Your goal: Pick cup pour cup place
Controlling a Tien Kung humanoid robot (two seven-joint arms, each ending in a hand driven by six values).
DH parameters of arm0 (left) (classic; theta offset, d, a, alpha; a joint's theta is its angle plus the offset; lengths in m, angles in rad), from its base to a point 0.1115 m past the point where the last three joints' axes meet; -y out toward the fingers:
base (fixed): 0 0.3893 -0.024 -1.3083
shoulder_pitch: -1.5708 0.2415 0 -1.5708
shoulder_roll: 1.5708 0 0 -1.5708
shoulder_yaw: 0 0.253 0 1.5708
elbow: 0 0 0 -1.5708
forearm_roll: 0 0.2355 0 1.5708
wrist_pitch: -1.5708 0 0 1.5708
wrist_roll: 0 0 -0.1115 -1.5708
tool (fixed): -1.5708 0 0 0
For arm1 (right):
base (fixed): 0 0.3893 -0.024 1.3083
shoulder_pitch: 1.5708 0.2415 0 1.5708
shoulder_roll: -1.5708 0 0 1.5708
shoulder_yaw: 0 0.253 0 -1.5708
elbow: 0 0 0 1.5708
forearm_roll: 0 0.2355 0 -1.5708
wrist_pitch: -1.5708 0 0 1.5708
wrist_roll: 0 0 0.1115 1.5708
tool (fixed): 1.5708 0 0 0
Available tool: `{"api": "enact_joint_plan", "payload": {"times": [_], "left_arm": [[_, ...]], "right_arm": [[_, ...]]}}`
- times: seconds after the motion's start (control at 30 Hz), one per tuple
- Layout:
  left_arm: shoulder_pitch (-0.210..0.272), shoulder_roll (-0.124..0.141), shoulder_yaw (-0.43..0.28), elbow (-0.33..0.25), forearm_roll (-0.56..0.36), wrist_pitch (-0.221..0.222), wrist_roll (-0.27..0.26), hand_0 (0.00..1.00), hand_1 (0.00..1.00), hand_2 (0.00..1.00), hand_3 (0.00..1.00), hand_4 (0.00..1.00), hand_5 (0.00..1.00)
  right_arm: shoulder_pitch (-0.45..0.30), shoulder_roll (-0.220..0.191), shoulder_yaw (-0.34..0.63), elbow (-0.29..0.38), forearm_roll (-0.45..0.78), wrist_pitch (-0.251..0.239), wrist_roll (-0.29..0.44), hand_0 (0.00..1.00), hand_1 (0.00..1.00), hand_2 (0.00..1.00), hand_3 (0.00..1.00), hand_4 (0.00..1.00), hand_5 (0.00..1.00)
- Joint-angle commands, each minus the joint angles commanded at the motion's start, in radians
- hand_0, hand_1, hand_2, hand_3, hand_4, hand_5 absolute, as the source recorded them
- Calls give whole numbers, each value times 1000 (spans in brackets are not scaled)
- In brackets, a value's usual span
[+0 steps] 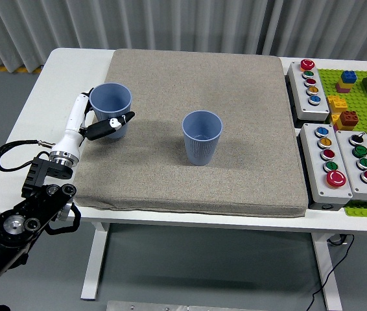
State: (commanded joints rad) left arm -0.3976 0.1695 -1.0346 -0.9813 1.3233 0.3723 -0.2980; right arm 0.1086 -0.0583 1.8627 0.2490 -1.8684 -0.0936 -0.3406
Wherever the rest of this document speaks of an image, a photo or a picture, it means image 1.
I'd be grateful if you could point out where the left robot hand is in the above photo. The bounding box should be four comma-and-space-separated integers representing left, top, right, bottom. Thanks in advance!
51, 87, 136, 160

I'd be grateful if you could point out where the grey-brown fabric mat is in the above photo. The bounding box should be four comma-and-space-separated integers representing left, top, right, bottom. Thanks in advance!
70, 48, 309, 218

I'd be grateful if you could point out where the yellow building brick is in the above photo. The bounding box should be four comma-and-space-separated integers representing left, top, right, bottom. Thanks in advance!
327, 95, 348, 114
335, 80, 353, 94

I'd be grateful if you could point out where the blue building brick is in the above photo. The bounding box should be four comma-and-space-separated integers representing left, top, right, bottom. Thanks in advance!
340, 70, 358, 84

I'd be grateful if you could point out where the white table leg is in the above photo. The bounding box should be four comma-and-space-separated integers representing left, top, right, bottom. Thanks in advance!
80, 222, 110, 301
311, 233, 343, 311

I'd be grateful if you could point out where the brown building brick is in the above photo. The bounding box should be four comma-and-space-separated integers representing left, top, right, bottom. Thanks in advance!
338, 110, 359, 128

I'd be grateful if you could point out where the green building baseplate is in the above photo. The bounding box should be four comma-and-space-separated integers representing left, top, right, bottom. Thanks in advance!
318, 67, 367, 218

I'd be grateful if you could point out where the grey selector switch control box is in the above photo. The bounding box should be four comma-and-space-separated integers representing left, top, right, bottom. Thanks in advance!
335, 129, 367, 201

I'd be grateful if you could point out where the black floor cable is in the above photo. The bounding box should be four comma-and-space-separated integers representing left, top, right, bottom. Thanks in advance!
309, 233, 355, 311

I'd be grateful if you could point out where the blue ribbed plastic cup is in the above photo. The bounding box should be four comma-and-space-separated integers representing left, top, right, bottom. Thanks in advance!
89, 83, 134, 140
182, 110, 223, 167

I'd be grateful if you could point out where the grey pleated curtain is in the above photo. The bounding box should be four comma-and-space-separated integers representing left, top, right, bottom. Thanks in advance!
0, 0, 367, 74

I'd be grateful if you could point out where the grey five-button control box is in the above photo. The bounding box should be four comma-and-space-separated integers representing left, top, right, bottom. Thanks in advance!
287, 59, 331, 122
299, 122, 353, 202

